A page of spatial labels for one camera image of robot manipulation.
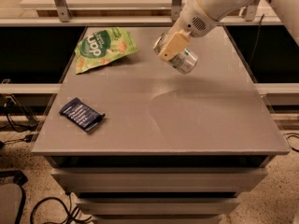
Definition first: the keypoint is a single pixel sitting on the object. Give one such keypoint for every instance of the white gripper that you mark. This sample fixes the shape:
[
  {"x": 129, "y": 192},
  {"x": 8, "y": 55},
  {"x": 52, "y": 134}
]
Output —
[{"x": 196, "y": 19}]

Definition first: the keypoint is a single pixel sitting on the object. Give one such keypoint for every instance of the white 7up soda can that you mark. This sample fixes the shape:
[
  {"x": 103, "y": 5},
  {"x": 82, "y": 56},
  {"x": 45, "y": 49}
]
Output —
[{"x": 184, "y": 61}]

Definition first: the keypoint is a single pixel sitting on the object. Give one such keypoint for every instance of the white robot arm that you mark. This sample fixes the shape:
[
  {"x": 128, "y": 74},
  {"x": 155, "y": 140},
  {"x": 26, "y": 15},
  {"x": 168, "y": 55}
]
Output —
[{"x": 286, "y": 10}]

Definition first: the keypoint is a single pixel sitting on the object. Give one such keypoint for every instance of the green snack chip bag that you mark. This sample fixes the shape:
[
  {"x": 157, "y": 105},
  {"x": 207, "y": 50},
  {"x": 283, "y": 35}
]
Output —
[{"x": 103, "y": 47}]

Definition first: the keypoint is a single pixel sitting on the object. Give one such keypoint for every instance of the grey drawer cabinet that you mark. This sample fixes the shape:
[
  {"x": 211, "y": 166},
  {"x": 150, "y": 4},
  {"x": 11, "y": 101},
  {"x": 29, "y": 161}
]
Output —
[{"x": 156, "y": 117}]

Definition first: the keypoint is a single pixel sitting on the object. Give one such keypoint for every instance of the dark blue snack packet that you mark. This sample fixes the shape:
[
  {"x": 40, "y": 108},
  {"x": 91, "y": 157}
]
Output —
[{"x": 81, "y": 114}]

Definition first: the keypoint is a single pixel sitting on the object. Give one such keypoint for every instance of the top grey drawer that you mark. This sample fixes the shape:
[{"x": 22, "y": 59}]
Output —
[{"x": 83, "y": 180}]

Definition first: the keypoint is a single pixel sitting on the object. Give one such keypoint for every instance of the grey drawer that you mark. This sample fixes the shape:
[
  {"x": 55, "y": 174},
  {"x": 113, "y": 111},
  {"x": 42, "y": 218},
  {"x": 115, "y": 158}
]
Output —
[
  {"x": 83, "y": 180},
  {"x": 143, "y": 207}
]

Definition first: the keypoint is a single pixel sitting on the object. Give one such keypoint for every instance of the middle grey drawer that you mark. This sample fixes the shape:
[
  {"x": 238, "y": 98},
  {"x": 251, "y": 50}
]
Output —
[{"x": 143, "y": 207}]

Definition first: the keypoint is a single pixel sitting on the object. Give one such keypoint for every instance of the black chair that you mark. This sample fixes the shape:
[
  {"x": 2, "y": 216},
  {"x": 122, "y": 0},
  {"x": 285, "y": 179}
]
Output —
[{"x": 12, "y": 196}]

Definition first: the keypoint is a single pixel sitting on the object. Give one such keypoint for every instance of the middle metal bracket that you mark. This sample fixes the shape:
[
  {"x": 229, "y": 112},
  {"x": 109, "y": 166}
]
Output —
[{"x": 175, "y": 9}]

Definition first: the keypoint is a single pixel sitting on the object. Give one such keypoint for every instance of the metal bracket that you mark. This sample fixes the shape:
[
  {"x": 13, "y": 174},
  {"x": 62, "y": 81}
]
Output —
[
  {"x": 62, "y": 10},
  {"x": 175, "y": 9},
  {"x": 250, "y": 10}
]

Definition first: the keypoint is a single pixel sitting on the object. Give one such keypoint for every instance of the right metal bracket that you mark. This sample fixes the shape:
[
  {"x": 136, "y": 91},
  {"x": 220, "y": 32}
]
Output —
[{"x": 250, "y": 10}]

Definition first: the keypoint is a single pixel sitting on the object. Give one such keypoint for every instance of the left metal bracket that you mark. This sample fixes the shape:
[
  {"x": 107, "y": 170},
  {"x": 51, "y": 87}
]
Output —
[{"x": 62, "y": 10}]

